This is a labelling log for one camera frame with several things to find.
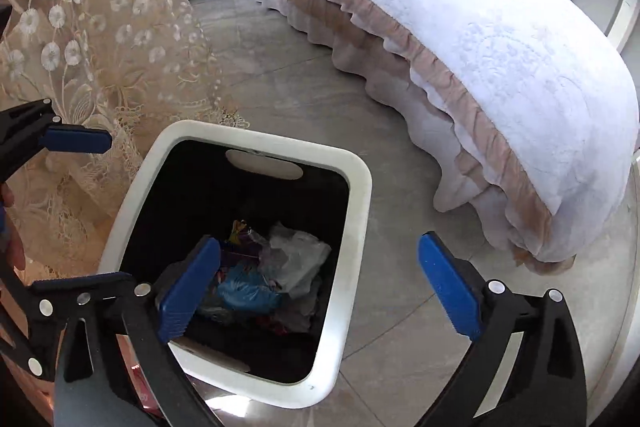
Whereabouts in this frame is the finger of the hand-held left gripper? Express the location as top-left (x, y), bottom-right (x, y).
top-left (31, 271), bottom-right (136, 323)
top-left (0, 98), bottom-right (113, 182)

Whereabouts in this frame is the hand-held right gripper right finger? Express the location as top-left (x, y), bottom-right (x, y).
top-left (417, 231), bottom-right (588, 427)

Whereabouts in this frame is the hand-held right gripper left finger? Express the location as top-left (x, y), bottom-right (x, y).
top-left (52, 235), bottom-right (223, 427)

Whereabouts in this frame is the blue plastic bag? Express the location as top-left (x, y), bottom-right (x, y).
top-left (215, 269), bottom-right (283, 315)

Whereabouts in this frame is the purple snack wrapper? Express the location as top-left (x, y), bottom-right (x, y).
top-left (227, 219), bottom-right (263, 258)

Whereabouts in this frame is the red snack wrapper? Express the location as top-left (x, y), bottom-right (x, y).
top-left (255, 314), bottom-right (291, 338)

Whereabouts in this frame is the white trash bin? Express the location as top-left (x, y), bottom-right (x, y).
top-left (100, 119), bottom-right (373, 410)

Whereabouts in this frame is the white wrapper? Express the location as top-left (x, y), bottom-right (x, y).
top-left (280, 277), bottom-right (323, 333)

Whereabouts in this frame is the clear plastic bag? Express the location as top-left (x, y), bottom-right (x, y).
top-left (260, 222), bottom-right (332, 300)

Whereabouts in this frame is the person's left hand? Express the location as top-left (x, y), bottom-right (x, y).
top-left (0, 183), bottom-right (27, 273)

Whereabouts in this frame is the round table with lace tablecloth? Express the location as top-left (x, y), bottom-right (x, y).
top-left (0, 0), bottom-right (251, 283)

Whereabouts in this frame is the bed with lavender bedspread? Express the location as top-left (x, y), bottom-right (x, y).
top-left (232, 0), bottom-right (640, 268)

